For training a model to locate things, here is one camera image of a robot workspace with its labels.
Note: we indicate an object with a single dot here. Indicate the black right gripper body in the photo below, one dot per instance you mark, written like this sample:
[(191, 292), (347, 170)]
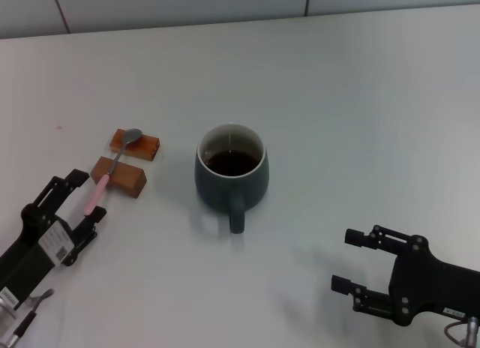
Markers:
[(423, 284)]

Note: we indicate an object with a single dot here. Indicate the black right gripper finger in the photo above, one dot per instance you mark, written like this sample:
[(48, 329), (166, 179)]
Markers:
[(354, 238), (341, 284)]

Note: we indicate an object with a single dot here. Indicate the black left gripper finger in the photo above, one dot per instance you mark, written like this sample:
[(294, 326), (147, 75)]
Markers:
[(77, 177), (98, 215)]

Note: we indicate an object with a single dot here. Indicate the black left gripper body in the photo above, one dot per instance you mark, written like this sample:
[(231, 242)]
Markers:
[(41, 243)]

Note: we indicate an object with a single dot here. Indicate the dark grey ceramic mug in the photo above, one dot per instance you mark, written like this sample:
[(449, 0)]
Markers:
[(210, 185)]

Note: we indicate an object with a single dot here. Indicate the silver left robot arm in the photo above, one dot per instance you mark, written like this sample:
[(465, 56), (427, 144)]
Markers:
[(4, 315)]

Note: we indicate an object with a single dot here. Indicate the matte brown wooden block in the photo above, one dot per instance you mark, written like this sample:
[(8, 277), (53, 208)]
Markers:
[(127, 179)]

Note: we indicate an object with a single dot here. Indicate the glossy orange wooden block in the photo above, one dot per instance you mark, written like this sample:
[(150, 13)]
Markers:
[(147, 147)]

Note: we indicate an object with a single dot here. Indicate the dark coffee liquid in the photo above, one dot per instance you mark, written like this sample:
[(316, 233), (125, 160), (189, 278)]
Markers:
[(230, 164)]

